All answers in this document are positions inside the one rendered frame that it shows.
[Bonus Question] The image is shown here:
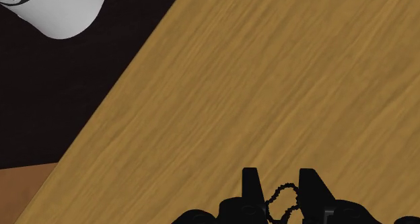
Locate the wooden table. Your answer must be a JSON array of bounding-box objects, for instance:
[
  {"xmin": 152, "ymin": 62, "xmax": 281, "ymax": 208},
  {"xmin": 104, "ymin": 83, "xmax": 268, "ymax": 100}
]
[{"xmin": 13, "ymin": 0, "xmax": 420, "ymax": 224}]

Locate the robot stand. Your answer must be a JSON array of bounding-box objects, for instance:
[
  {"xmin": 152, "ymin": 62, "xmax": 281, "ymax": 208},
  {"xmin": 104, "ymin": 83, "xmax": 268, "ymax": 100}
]
[{"xmin": 0, "ymin": 0, "xmax": 186, "ymax": 170}]

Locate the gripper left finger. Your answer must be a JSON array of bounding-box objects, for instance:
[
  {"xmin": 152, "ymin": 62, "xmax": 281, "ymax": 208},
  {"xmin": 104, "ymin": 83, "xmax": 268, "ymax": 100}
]
[{"xmin": 170, "ymin": 167, "xmax": 269, "ymax": 224}]

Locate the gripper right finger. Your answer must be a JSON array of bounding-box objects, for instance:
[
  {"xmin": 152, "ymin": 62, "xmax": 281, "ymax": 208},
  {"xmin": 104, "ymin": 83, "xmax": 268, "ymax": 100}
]
[{"xmin": 297, "ymin": 167, "xmax": 420, "ymax": 224}]

